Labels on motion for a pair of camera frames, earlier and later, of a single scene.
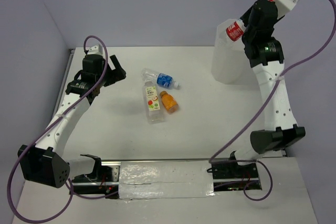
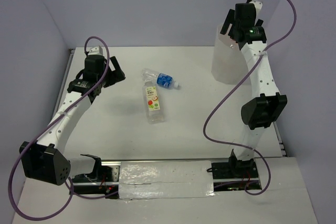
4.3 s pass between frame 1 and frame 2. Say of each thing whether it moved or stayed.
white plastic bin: stayed
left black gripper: stayed
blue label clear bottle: stayed
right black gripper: moved
